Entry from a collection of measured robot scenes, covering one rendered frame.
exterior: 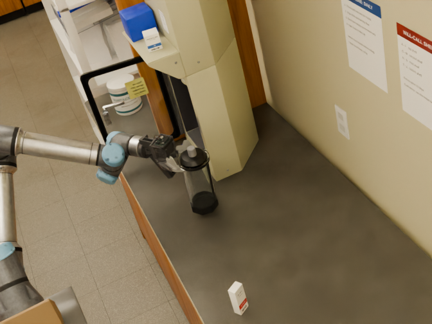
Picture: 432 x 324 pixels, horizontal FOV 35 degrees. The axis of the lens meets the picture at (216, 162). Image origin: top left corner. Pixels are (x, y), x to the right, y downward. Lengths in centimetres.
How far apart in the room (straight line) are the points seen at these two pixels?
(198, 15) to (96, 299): 190
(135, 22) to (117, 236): 186
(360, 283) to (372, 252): 13
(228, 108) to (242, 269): 61
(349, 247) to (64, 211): 249
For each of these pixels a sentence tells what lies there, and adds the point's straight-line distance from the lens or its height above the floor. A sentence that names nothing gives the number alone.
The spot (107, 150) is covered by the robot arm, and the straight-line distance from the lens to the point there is 229.
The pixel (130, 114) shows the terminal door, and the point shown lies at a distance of 275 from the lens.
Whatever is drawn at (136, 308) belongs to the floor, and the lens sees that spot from 359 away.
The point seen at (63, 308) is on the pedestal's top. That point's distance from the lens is 238.
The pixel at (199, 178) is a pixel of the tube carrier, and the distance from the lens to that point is 231.
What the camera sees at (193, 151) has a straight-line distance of 227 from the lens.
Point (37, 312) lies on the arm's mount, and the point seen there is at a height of 110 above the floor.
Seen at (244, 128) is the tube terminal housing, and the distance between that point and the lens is 265.
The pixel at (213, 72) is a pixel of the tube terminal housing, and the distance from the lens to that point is 241.
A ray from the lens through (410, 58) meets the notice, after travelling 188.
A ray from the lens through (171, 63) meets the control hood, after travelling 233.
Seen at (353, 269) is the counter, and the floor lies 94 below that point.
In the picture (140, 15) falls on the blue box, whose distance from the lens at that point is 245.
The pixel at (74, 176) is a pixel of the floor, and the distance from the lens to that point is 466.
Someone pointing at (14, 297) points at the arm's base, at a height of 114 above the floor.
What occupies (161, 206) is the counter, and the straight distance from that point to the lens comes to 260.
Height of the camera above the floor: 253
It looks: 36 degrees down
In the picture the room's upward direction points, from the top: 16 degrees counter-clockwise
